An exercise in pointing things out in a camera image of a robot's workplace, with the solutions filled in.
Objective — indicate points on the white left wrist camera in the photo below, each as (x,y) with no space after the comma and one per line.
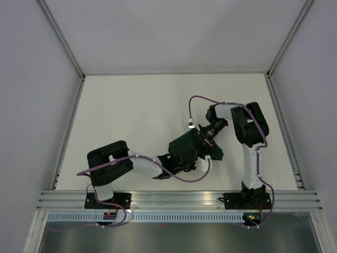
(203,164)

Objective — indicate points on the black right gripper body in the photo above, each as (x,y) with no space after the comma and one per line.
(208,135)

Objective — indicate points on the aluminium right side rail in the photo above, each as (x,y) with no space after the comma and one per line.
(285,133)

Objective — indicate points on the white slotted cable duct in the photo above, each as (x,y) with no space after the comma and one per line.
(232,217)

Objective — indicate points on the dark green cloth napkin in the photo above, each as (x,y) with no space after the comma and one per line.
(188,141)

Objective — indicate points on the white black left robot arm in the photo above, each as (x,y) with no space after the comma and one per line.
(160,168)

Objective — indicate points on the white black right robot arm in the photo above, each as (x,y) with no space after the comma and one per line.
(251,130)

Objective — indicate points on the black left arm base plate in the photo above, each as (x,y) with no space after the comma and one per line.
(121,199)

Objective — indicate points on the aluminium right frame post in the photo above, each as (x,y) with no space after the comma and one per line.
(290,36)

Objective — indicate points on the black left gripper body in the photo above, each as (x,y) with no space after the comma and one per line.
(191,166)

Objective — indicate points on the aluminium front rail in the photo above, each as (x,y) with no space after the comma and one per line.
(74,200)

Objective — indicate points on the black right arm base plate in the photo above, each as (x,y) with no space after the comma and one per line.
(235,201)

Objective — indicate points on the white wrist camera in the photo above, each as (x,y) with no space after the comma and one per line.
(203,164)
(191,124)

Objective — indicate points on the aluminium left frame post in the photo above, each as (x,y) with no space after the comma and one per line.
(45,9)

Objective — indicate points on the aluminium frame post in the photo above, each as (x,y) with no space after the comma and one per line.
(45,9)
(290,36)

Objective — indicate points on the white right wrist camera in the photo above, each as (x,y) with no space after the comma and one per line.
(191,124)

